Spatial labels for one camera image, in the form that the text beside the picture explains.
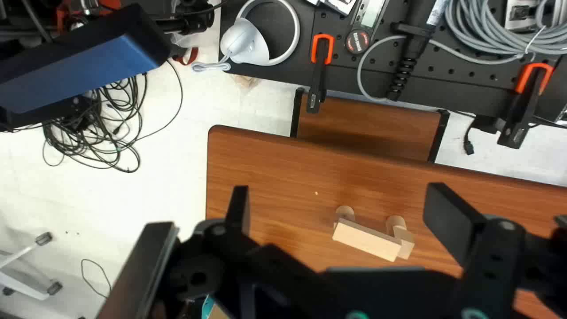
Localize thin black cable loop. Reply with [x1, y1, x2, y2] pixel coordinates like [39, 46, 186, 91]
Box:
[78, 257, 115, 301]

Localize white grey office chair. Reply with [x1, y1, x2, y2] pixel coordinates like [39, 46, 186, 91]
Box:
[0, 231, 64, 301]

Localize grey coiled cable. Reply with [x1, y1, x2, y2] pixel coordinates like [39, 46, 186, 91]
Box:
[441, 0, 567, 60]

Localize brown wooden desk base board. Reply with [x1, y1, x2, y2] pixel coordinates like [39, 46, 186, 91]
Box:
[293, 87, 448, 165]

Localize tangled black floor cables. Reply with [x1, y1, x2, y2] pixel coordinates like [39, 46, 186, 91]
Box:
[39, 59, 186, 176]

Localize short black cable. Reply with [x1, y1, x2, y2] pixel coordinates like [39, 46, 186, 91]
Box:
[463, 122, 479, 158]

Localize black perforated workbench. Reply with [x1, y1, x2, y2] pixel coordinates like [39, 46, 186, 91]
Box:
[220, 0, 567, 128]

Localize black flat case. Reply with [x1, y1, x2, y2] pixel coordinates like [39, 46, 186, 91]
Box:
[0, 4, 174, 133]

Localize wooden cylinder pillar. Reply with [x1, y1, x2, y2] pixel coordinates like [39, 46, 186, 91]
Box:
[335, 204, 358, 225]
[385, 215, 410, 239]

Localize black ribbed handle tool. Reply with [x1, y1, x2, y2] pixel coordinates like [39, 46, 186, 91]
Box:
[385, 0, 440, 103]

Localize orange black bar clamp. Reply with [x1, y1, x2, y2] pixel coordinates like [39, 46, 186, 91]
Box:
[305, 32, 337, 115]
[496, 60, 557, 151]

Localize single grey cable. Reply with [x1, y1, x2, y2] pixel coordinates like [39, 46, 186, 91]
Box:
[355, 34, 452, 103]

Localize white VR controller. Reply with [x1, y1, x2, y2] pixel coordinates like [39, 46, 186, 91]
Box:
[192, 0, 303, 76]

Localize small wooden cube block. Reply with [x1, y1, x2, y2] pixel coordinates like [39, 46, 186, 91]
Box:
[395, 227, 417, 261]

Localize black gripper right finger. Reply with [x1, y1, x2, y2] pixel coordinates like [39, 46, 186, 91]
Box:
[424, 181, 528, 280]

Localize round black knob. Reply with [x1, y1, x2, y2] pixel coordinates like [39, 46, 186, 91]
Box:
[346, 29, 372, 57]

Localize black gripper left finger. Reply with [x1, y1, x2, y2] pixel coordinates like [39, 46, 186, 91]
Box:
[202, 185, 273, 270]

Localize long light wooden beam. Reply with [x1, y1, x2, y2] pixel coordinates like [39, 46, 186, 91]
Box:
[332, 218, 404, 264]

